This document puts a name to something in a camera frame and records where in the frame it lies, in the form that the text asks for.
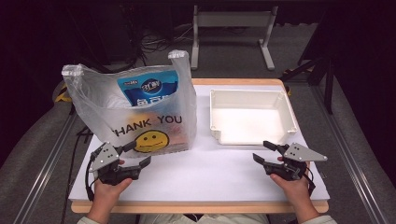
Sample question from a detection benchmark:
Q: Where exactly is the right hand-held gripper black cable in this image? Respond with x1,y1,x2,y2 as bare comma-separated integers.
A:
303,167,317,197

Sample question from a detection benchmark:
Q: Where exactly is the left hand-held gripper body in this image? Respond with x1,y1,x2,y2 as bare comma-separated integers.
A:
88,141,142,187

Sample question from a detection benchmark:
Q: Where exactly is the tangle of floor cables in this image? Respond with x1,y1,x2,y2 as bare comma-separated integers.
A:
136,24,194,54

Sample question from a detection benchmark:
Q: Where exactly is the white metal stand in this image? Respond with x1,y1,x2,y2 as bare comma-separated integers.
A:
190,4,279,72

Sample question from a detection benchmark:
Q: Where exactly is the aluminium floor rail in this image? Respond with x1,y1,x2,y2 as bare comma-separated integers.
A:
12,111,78,224
311,85,389,224

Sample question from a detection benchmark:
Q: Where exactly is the black floor cable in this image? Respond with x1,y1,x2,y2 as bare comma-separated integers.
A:
60,127,94,224

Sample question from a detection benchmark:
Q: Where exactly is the white plastic tray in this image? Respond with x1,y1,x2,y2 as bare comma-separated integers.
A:
208,89,298,147

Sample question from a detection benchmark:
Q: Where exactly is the hand-held gripper black cable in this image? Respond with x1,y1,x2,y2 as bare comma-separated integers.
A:
303,167,317,197
84,152,97,202

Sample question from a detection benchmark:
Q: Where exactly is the clear printed plastic bag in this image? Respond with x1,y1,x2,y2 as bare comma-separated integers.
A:
61,49,198,159

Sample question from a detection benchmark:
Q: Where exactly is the person's right hand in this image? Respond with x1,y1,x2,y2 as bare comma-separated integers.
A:
269,174,313,206

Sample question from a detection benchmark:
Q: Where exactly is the person's torso in light clothing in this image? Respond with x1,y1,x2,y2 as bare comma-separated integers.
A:
138,213,270,224

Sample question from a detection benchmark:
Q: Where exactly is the left hand-held gripper black cable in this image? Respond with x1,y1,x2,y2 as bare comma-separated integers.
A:
84,152,97,202

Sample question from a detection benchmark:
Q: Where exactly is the white table mat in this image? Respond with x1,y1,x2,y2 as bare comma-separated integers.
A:
68,84,331,202

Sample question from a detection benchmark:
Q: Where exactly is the person's left hand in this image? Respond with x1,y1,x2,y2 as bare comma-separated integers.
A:
92,176,134,207

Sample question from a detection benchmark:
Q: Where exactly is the blue snack packet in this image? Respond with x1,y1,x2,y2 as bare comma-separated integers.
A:
117,69,180,108

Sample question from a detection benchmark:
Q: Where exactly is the yellow black hazard tape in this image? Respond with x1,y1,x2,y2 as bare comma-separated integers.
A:
54,82,74,104

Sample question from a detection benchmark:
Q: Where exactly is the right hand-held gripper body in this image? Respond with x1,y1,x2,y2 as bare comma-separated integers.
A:
262,142,329,182

